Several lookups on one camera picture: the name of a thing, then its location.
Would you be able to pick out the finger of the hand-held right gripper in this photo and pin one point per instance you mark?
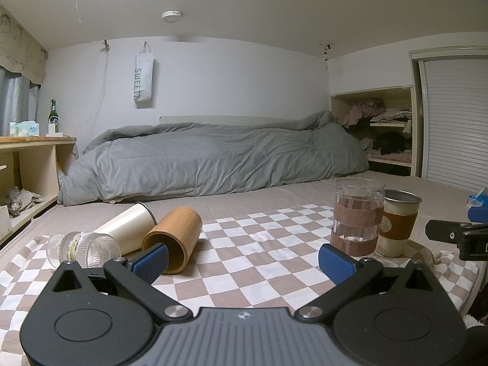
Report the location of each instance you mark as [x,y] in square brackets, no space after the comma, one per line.
[442,231]

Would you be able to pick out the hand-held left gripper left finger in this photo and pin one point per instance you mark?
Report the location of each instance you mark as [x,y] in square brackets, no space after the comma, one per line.
[153,262]

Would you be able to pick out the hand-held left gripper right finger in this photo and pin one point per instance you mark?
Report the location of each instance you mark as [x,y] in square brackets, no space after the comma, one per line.
[335,262]

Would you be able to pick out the bamboo cup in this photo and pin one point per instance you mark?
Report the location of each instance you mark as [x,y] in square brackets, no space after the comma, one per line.
[179,232]

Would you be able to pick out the steel cup with brown sleeve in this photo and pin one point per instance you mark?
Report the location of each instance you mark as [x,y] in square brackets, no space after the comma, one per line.
[398,225]

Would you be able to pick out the white metal cup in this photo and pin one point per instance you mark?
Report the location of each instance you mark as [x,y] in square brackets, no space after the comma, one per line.
[122,228]

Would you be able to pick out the glass cup with woven sleeve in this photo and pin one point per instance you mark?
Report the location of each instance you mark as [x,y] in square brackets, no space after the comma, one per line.
[356,217]

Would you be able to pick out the clear ribbed glass cup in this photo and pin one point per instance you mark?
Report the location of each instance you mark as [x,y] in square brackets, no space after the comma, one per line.
[91,251]

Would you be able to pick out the blue packet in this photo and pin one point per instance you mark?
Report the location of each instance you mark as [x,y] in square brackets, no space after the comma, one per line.
[479,206]

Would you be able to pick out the dark cloth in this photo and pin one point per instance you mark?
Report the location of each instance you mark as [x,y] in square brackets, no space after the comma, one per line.
[478,293]

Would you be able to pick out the checkered cloth mat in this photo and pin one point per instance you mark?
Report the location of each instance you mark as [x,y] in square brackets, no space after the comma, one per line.
[247,251]

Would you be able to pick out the beige bed sheet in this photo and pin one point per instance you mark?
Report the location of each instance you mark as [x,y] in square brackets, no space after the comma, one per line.
[267,194]

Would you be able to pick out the cream wardrobe shelf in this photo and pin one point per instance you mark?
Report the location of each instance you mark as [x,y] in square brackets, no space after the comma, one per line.
[408,137]

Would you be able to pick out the black clothes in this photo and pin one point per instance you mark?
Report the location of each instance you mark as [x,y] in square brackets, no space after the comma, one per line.
[392,143]

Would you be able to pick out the white slatted sliding door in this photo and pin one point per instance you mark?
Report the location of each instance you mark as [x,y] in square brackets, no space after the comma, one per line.
[453,122]

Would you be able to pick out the grey duvet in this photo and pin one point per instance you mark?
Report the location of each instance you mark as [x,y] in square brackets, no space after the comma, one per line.
[213,156]

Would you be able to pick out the folded beige clothes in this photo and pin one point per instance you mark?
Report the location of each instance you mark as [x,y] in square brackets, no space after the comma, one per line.
[392,116]

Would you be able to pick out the pink clothes pile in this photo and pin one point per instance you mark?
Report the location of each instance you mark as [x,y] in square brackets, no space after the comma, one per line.
[360,112]

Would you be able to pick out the crumpled cloth clutter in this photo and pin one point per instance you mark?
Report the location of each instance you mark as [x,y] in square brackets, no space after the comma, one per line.
[23,198]

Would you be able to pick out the wooden shelf unit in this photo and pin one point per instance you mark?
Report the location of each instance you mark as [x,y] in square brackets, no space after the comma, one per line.
[34,167]

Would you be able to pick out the white headboard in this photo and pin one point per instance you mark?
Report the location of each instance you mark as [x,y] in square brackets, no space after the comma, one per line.
[213,119]

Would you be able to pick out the small white flat box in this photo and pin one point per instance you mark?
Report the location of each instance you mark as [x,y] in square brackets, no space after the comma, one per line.
[55,134]

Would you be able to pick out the green glass bottle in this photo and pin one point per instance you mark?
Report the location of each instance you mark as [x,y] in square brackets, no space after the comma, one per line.
[52,120]

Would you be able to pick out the white hanging tote bag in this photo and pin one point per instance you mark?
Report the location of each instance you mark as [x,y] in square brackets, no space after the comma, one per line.
[143,80]

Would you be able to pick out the tissue box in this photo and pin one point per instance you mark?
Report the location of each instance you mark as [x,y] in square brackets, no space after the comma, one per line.
[24,129]

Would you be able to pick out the grey curtain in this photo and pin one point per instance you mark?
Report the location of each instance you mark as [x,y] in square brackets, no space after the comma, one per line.
[17,103]

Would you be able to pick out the round ceiling lamp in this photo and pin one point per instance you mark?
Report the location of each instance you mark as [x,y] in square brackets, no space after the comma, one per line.
[171,15]

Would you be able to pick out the printed curtain valance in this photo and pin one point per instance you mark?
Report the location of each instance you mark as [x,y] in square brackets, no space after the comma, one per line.
[21,49]

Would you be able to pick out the wall hook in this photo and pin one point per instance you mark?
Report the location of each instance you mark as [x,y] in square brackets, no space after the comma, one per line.
[106,45]

